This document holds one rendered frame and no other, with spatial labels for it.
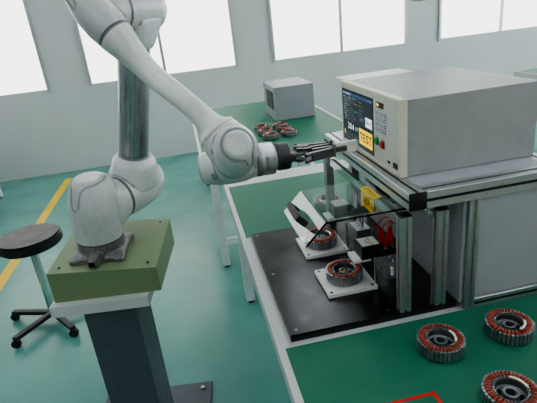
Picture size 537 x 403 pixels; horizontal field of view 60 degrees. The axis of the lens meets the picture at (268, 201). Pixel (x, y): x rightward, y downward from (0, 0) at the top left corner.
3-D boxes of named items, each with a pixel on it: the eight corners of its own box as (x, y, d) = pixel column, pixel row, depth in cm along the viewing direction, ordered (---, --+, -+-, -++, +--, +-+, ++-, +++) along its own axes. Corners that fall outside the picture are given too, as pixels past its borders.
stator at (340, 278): (332, 290, 137) (332, 279, 135) (321, 272, 147) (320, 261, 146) (368, 283, 138) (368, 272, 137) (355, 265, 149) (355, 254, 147)
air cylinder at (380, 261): (387, 279, 141) (386, 263, 139) (376, 267, 148) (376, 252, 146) (402, 276, 142) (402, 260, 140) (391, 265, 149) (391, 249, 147)
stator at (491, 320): (478, 337, 116) (479, 325, 115) (490, 313, 124) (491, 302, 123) (529, 353, 110) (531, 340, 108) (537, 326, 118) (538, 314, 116)
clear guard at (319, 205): (305, 248, 116) (303, 226, 113) (284, 212, 138) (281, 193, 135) (427, 225, 120) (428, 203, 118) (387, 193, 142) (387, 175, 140)
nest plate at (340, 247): (306, 260, 157) (306, 257, 157) (296, 241, 171) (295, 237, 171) (348, 252, 159) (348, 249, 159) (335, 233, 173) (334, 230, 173)
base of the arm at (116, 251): (64, 273, 150) (60, 257, 147) (84, 238, 170) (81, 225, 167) (121, 268, 150) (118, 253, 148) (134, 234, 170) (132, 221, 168)
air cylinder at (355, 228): (357, 245, 164) (356, 230, 161) (349, 236, 170) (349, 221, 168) (371, 242, 164) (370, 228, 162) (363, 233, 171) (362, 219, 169)
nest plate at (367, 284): (328, 299, 135) (328, 295, 135) (314, 273, 149) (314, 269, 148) (378, 289, 137) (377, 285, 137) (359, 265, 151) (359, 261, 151)
